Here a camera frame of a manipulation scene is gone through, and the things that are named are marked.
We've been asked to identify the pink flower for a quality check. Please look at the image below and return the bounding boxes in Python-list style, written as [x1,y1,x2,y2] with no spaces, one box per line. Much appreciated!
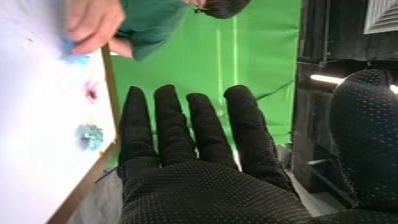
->
[84,79,101,105]

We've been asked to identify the white sheet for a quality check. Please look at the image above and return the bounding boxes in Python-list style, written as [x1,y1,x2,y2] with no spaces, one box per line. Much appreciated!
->
[0,0,119,224]

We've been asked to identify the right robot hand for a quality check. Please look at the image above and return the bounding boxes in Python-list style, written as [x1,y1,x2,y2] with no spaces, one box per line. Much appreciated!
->
[116,68,398,224]

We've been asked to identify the dark blue flower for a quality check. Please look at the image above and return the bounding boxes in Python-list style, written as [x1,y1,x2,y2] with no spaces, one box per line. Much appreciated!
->
[77,123,107,152]

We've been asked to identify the light blue flower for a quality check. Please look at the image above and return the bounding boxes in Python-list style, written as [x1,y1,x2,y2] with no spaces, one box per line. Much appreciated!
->
[59,37,94,66]

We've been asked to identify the person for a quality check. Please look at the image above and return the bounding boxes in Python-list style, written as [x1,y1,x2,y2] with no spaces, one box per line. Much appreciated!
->
[62,0,256,63]

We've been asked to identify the yellow flower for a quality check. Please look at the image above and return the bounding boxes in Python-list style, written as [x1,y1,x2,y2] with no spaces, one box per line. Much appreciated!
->
[84,112,101,125]

